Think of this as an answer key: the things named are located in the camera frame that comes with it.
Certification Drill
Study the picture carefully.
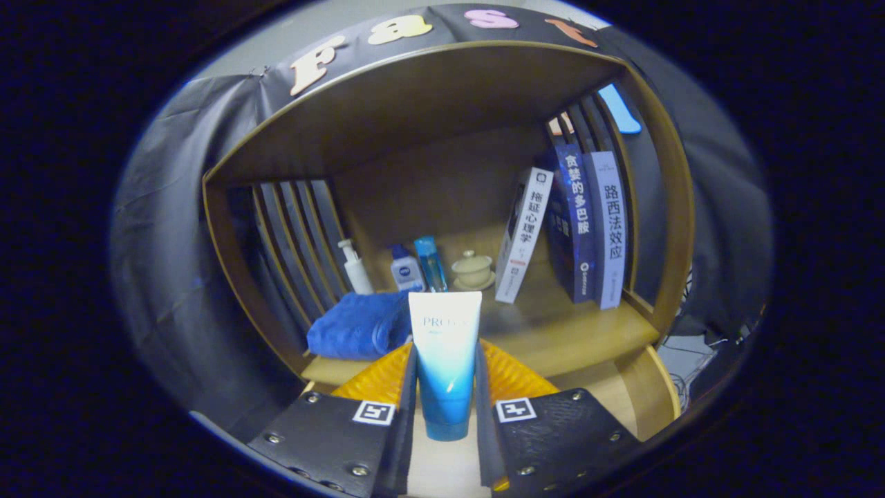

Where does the beige lidded teacup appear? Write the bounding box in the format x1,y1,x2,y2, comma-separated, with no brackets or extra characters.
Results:
451,250,496,292

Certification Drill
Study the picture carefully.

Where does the white book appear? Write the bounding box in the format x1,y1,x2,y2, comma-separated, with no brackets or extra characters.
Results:
495,167,555,304

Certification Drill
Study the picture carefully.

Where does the rolled blue towel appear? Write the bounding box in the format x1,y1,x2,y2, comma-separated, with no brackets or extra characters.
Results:
306,290,416,362

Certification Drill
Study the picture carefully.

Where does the white bottle with blue cap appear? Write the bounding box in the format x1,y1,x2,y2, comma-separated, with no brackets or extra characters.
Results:
389,243,426,293

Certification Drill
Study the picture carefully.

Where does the light purple book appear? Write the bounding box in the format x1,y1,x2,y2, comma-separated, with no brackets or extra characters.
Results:
584,151,628,310

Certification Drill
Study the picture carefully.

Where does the clear blue bottle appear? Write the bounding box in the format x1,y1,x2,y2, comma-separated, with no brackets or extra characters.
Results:
413,236,449,293

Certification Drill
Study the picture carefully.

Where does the wooden countertop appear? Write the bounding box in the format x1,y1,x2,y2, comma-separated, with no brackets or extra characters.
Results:
301,242,661,381

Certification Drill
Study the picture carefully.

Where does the white pump bottle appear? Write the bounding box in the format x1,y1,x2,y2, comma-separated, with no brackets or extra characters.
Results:
337,239,374,296

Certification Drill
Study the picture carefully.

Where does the black backdrop cloth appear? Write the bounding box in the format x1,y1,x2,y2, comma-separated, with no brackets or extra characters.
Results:
111,3,775,430

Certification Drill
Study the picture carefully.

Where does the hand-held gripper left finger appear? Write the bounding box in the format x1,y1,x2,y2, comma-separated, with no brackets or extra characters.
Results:
245,342,419,498

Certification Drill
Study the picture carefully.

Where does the black book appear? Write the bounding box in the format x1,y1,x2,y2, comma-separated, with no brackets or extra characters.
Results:
543,187,575,298

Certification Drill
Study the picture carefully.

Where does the white and blue tube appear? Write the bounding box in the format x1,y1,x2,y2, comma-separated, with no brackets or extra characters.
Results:
408,290,483,442

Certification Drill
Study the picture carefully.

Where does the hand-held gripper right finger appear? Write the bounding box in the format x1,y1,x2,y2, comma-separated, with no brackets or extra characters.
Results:
473,339,642,495

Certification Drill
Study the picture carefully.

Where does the dark blue book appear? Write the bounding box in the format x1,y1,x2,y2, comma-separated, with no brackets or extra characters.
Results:
553,143,599,304

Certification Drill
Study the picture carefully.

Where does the wooden cabinet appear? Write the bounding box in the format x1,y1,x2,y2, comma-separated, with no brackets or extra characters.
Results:
202,40,696,443

